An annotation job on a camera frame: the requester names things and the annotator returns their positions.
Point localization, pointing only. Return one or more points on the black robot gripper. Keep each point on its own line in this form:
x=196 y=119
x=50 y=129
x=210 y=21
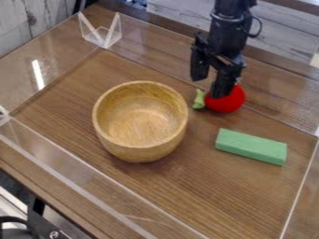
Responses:
x=219 y=48

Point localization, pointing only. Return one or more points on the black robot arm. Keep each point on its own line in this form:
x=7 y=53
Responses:
x=234 y=4

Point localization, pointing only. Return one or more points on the light wooden bowl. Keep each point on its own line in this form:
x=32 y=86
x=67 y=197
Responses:
x=140 y=119

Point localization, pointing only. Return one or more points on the green rectangular sponge block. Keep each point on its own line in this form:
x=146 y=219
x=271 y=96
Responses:
x=252 y=147

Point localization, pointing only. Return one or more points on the clear acrylic tray walls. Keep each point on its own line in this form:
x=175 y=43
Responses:
x=199 y=194

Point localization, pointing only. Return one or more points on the black table leg clamp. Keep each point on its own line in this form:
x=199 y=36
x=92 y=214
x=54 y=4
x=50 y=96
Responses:
x=46 y=229

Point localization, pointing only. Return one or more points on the clear acrylic corner bracket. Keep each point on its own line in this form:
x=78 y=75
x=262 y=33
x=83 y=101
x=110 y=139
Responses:
x=103 y=37

